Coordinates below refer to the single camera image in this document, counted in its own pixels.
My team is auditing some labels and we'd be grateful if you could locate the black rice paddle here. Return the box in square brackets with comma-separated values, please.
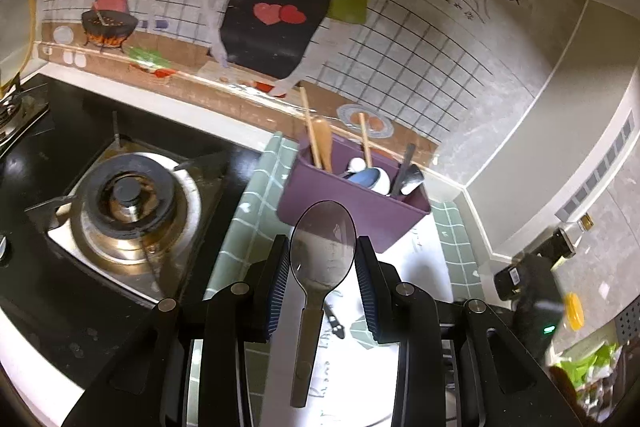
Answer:
[290, 200, 356, 409]

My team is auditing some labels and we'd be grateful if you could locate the blue ladle spoon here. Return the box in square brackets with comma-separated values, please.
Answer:
[347, 167, 390, 196]

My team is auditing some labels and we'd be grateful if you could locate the black slotted skimmer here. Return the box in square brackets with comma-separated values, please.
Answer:
[400, 164, 424, 196]

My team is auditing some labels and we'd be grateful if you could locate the small white spoon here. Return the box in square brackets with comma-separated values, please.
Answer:
[348, 157, 367, 173]

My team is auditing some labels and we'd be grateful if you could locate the wooden chopstick short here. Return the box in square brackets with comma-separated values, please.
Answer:
[358, 112, 373, 168]

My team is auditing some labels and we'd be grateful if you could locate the wooden chopstick long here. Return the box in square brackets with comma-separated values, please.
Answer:
[299, 86, 322, 169]

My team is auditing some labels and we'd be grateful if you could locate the wooden spoon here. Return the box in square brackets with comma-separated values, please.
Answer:
[314, 118, 333, 173]

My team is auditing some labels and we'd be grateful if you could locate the gloved right hand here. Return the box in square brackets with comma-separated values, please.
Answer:
[548, 366, 584, 421]

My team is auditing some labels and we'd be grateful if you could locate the yellow lid spice jar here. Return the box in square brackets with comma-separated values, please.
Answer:
[564, 293, 585, 332]

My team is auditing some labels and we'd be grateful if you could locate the purple utensil bin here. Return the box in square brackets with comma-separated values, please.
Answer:
[277, 136, 431, 254]

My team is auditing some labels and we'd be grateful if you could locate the black gas stove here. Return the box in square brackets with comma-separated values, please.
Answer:
[1, 75, 258, 388]

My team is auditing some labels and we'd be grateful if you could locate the yellow rimmed glass lid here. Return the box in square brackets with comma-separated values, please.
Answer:
[1, 0, 37, 95]

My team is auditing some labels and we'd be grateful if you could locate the grey wall vent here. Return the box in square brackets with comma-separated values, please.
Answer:
[555, 110, 637, 222]

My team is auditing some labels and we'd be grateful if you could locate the cartoon kitchen wall sticker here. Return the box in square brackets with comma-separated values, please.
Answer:
[38, 0, 532, 157]

